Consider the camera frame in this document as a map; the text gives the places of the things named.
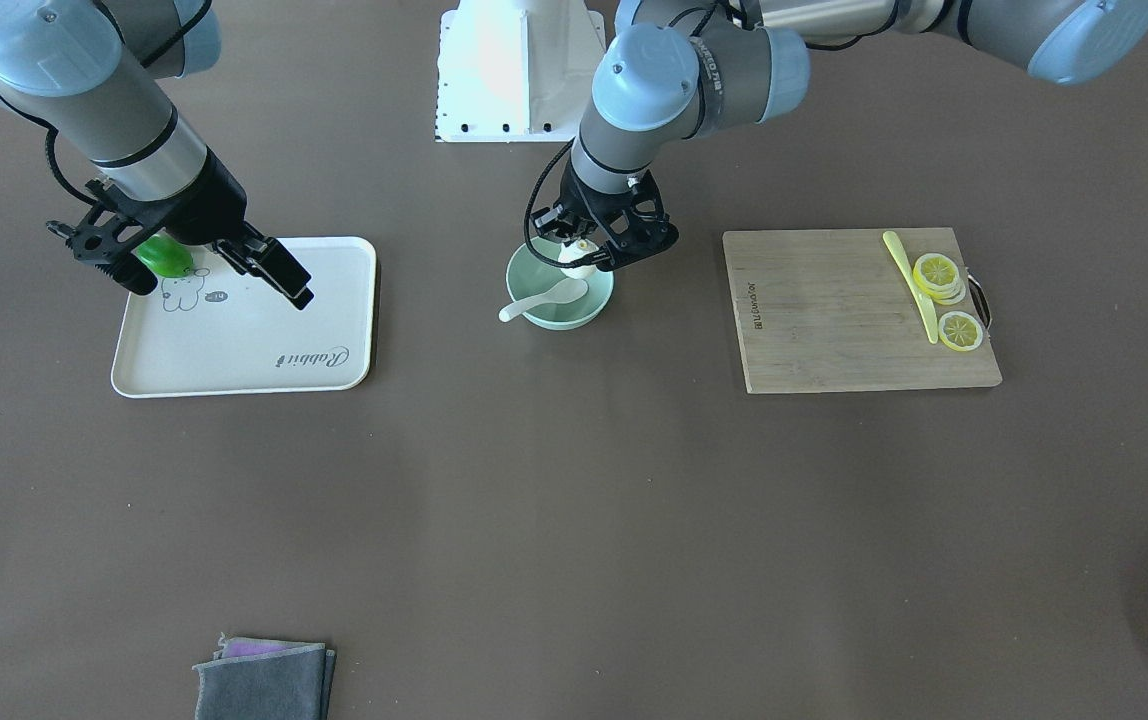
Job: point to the yellow plastic knife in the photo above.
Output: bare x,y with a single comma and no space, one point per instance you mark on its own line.
923,302

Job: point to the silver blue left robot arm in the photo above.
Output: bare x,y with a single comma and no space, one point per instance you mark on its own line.
686,69

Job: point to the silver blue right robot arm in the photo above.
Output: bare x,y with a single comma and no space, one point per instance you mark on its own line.
89,70

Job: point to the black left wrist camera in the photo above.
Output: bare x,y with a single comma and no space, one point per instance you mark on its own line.
554,222

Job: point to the white ceramic soup spoon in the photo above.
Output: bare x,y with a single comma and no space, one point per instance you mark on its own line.
566,291

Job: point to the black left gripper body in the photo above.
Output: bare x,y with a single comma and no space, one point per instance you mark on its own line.
602,212

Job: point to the wooden cutting board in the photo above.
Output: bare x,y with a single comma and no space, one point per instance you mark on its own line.
827,310

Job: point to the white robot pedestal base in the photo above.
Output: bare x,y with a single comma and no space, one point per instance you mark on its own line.
516,71

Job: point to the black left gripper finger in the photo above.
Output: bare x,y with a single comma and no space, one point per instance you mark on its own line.
644,236

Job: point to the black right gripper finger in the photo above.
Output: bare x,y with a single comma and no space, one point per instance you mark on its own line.
265,257

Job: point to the cream rabbit print tray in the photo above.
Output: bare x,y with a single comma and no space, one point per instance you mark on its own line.
216,332

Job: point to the steel board handle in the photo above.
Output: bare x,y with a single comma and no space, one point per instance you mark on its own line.
979,299

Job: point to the grey folded cloth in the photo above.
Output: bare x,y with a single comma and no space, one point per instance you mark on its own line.
255,678

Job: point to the green pepper toy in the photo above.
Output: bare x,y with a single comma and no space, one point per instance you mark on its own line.
166,257

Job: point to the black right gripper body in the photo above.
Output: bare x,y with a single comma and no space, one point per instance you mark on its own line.
211,207

